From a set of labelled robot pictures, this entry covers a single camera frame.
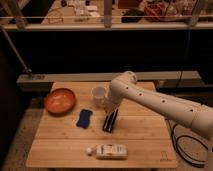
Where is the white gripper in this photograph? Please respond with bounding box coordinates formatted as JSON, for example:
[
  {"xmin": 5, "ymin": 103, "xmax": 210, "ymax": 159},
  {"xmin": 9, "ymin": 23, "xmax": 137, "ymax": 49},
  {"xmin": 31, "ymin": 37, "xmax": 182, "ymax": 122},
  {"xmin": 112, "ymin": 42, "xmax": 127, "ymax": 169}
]
[{"xmin": 104, "ymin": 91, "xmax": 122, "ymax": 113}]

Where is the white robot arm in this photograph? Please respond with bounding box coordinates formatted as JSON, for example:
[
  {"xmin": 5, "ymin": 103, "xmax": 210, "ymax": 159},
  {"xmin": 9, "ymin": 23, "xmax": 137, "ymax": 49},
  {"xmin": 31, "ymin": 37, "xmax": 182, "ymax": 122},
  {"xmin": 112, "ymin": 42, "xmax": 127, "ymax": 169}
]
[{"xmin": 106, "ymin": 71, "xmax": 213, "ymax": 140}]

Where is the orange ceramic bowl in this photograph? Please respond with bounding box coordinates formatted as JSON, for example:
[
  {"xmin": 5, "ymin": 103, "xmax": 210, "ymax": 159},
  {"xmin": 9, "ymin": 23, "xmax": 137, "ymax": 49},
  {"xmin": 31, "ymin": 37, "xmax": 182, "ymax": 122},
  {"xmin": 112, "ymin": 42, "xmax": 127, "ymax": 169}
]
[{"xmin": 44, "ymin": 88, "xmax": 76, "ymax": 114}]

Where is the clear plastic cup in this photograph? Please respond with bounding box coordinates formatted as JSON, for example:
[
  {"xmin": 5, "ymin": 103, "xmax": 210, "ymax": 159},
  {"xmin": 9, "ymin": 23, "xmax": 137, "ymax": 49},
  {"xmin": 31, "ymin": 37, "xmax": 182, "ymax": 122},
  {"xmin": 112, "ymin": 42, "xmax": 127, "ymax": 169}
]
[{"xmin": 91, "ymin": 86, "xmax": 106, "ymax": 108}]

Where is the black white striped block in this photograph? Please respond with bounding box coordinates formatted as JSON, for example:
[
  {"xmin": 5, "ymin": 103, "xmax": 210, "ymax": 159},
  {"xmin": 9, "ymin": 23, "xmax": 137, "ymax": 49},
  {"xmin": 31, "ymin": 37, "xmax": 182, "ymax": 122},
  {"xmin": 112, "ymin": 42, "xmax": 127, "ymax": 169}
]
[{"xmin": 102, "ymin": 110, "xmax": 118, "ymax": 133}]

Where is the blue sponge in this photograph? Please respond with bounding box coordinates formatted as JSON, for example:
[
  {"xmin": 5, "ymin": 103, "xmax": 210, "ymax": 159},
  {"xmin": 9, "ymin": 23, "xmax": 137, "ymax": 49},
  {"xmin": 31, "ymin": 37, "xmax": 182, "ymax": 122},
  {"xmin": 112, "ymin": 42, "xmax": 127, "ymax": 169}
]
[{"xmin": 76, "ymin": 109, "xmax": 92, "ymax": 129}]

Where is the wooden table board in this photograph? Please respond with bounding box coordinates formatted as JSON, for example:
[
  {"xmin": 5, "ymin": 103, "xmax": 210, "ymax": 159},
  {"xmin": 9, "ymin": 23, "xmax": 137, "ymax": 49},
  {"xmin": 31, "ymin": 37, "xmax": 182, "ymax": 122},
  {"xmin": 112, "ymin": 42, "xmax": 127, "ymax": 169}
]
[{"xmin": 26, "ymin": 82, "xmax": 177, "ymax": 169}]

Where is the white plastic bottle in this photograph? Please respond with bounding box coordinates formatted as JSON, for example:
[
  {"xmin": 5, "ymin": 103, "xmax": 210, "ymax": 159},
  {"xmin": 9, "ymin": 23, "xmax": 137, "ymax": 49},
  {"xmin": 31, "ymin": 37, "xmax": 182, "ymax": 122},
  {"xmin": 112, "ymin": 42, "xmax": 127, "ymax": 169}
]
[{"xmin": 86, "ymin": 144, "xmax": 128, "ymax": 160}]

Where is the grey metal beam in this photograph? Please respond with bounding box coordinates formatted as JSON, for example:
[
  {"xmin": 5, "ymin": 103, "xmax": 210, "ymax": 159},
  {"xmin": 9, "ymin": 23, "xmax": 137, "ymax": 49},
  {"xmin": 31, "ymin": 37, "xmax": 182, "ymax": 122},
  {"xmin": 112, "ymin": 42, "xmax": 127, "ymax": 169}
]
[{"xmin": 17, "ymin": 71, "xmax": 203, "ymax": 91}]

